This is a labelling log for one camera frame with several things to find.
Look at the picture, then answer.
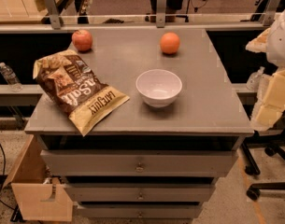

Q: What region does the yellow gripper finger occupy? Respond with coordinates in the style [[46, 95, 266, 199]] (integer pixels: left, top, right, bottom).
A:
[[250, 68, 285, 131], [246, 28, 270, 53]]

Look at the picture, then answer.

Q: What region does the brown chip bag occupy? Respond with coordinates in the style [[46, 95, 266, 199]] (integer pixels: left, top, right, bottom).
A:
[[33, 49, 130, 136]]

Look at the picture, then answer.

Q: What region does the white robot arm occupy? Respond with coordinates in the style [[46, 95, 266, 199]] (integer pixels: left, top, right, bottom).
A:
[[246, 9, 285, 131]]

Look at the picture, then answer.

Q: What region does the middle metal rail bracket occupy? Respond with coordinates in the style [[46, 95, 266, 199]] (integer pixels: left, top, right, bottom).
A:
[[156, 0, 166, 28]]

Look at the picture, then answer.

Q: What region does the left metal rail bracket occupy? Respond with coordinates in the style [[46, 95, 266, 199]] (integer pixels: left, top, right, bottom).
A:
[[43, 0, 62, 29]]

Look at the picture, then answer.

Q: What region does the clear water bottle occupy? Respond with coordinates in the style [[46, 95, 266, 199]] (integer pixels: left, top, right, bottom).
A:
[[0, 63, 22, 91]]

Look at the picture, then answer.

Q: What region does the clear soap dispenser bottle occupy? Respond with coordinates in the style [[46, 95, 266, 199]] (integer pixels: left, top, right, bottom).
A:
[[246, 66, 264, 91]]

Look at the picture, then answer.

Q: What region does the right metal rail bracket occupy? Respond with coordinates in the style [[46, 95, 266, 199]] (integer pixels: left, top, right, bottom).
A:
[[261, 0, 280, 26]]

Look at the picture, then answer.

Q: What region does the orange fruit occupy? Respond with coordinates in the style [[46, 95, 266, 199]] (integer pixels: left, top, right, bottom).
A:
[[160, 33, 180, 54]]

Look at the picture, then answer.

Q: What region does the open wooden side drawer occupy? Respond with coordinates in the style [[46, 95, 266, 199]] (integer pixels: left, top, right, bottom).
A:
[[3, 135, 73, 222]]

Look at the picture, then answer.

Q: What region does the grey drawer cabinet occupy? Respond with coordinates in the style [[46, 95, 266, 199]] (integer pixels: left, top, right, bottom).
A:
[[26, 27, 252, 219]]

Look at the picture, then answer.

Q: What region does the metal rail bracket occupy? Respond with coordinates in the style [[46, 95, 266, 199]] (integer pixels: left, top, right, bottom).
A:
[[156, 0, 166, 28], [261, 0, 280, 26], [43, 0, 62, 29]]

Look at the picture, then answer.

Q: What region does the black office chair base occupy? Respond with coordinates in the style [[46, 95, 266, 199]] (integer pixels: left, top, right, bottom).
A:
[[241, 135, 285, 202]]

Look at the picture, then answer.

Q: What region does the black floor cable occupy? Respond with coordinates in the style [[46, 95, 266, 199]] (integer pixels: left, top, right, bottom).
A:
[[0, 130, 17, 211]]

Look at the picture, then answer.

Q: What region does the red apple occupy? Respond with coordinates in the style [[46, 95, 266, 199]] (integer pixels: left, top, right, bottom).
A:
[[72, 30, 93, 51]]

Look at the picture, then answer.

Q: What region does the white bowl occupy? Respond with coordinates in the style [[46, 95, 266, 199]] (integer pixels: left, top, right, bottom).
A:
[[135, 69, 182, 108]]

